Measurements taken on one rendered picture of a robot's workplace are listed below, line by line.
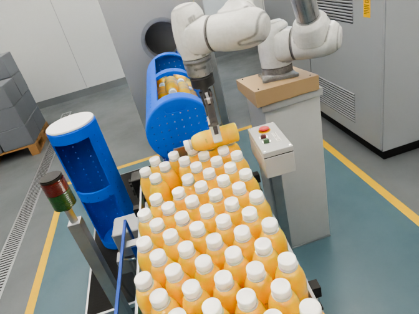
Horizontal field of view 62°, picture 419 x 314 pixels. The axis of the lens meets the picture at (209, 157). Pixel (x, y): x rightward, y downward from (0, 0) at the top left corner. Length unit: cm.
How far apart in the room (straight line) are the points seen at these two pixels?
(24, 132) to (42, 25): 228
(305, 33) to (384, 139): 150
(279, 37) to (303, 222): 109
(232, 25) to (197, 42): 12
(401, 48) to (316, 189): 118
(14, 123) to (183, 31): 400
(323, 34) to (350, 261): 127
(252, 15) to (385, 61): 181
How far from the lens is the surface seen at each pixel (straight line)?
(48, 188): 102
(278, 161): 114
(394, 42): 270
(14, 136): 497
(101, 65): 660
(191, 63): 109
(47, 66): 672
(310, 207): 216
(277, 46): 175
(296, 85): 174
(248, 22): 98
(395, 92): 284
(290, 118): 181
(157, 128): 141
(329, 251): 229
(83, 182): 243
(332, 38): 169
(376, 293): 211
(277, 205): 135
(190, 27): 105
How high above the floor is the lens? 167
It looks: 29 degrees down
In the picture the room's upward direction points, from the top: 15 degrees counter-clockwise
